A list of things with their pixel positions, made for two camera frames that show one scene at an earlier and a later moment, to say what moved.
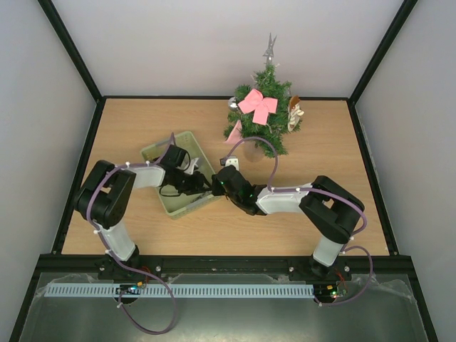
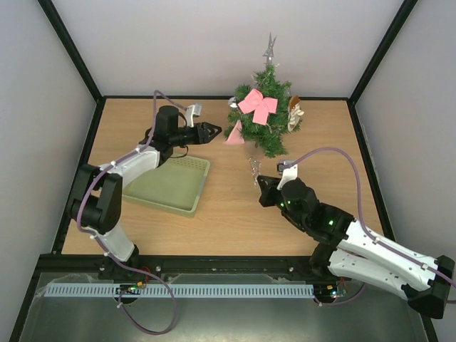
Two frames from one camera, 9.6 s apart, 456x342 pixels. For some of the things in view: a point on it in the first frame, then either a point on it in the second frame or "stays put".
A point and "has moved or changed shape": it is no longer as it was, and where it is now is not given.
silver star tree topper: (269, 53) stays put
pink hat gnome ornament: (236, 135) stays put
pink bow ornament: (261, 107) stays put
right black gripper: (218, 184) → (272, 194)
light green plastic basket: (179, 205) has moved or changed shape
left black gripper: (197, 186) → (204, 127)
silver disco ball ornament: (232, 105) stays put
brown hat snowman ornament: (294, 112) stays put
